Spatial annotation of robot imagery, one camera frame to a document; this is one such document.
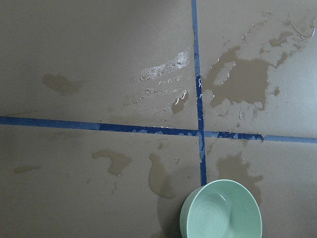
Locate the green ceramic bowl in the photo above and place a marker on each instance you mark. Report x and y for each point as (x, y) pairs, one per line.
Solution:
(220, 209)

